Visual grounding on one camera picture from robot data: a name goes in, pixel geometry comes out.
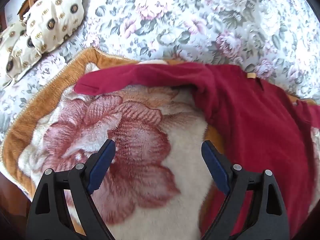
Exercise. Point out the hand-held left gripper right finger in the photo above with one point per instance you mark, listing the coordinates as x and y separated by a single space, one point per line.
215 162

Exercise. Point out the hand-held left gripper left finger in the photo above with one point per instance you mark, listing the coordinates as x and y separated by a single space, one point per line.
103 162

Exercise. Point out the dark red sweater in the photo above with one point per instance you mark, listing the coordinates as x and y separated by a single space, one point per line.
250 117

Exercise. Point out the orange floral plush blanket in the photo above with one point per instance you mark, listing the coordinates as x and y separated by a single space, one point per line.
175 142

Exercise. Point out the small cream patterned pillow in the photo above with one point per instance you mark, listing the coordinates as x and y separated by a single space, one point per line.
17 50

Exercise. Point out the floral bed sheet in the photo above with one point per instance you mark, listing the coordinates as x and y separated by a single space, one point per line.
175 17

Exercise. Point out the large cream patterned pillow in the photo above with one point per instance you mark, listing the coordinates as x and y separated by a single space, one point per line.
55 17

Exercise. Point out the wooden headboard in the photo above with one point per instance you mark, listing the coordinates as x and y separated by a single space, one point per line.
25 7

